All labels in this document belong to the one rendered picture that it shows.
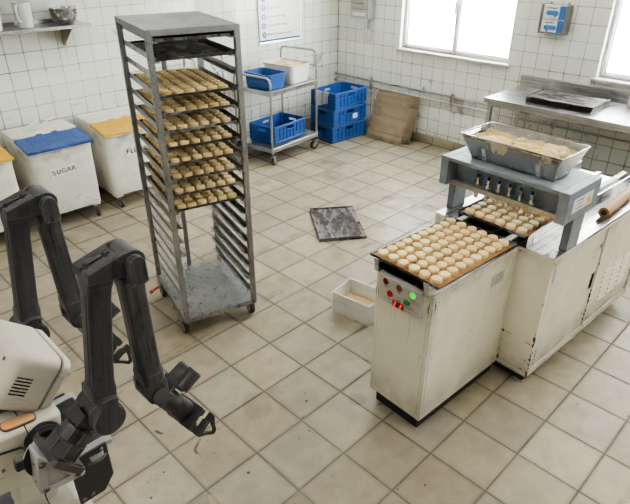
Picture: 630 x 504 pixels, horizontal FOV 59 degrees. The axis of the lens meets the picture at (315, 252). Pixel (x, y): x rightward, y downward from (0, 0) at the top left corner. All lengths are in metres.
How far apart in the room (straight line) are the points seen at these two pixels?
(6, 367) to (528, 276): 2.40
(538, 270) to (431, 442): 1.01
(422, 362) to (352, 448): 0.57
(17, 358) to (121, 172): 4.07
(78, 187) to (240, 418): 2.87
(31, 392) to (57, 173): 3.78
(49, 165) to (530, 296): 3.80
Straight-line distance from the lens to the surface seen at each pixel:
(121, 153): 5.35
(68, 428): 1.42
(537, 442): 3.15
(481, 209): 3.15
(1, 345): 1.49
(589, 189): 2.99
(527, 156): 2.90
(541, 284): 3.03
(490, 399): 3.30
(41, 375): 1.47
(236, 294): 3.73
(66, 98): 5.77
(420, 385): 2.82
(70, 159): 5.15
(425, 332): 2.62
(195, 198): 3.33
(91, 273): 1.21
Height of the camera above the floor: 2.20
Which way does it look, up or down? 29 degrees down
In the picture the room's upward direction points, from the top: straight up
